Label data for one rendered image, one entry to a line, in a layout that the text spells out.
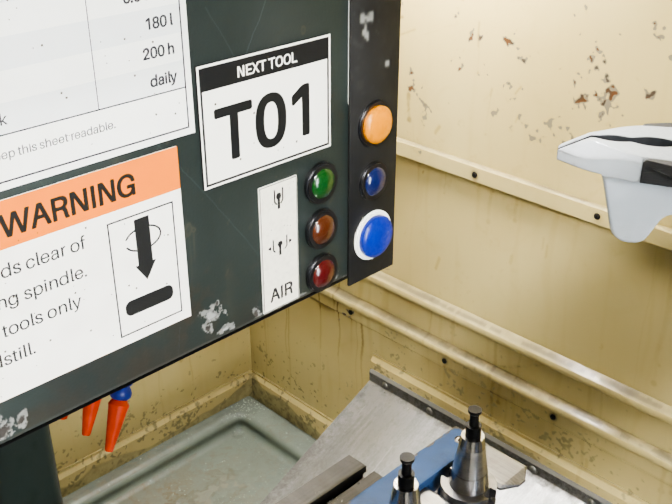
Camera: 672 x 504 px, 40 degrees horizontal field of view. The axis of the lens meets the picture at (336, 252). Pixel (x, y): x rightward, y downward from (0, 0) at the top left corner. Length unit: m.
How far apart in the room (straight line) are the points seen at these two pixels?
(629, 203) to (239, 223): 0.23
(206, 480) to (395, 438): 0.48
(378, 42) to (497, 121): 0.87
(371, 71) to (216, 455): 1.61
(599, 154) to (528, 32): 0.83
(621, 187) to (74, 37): 0.32
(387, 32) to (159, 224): 0.19
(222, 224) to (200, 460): 1.60
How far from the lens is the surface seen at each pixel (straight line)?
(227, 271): 0.55
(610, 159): 0.56
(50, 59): 0.45
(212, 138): 0.51
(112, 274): 0.50
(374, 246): 0.63
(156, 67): 0.48
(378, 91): 0.60
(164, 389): 2.05
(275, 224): 0.56
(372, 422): 1.81
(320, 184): 0.57
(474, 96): 1.46
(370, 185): 0.61
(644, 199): 0.58
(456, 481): 1.06
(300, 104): 0.55
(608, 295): 1.44
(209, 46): 0.50
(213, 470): 2.08
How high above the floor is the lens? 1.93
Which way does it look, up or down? 28 degrees down
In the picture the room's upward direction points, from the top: straight up
